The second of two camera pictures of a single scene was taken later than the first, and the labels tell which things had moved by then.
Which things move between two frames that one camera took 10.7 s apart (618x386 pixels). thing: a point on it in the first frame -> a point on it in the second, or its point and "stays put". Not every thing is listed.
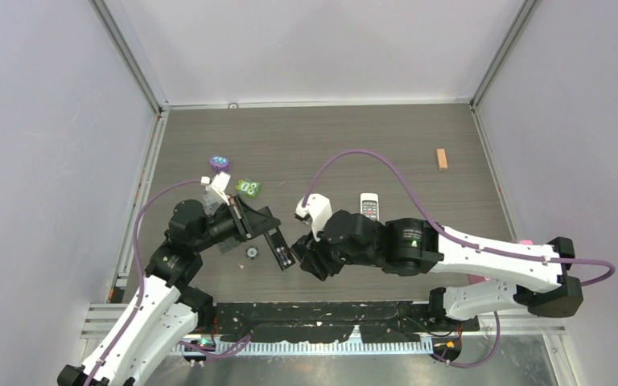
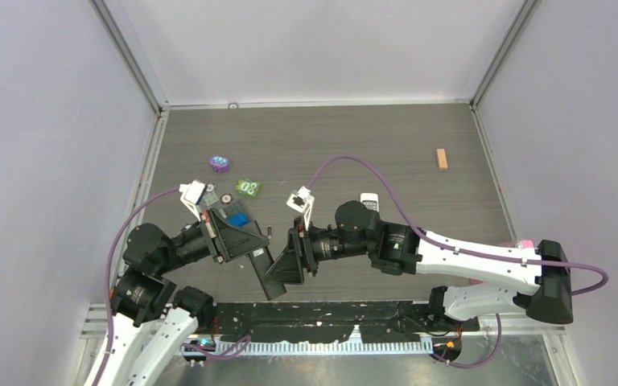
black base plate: x=335 y=322 stays put
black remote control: x=281 y=250 -> x=261 y=260
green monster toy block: x=249 y=187 stays put
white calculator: x=369 y=205 stays put
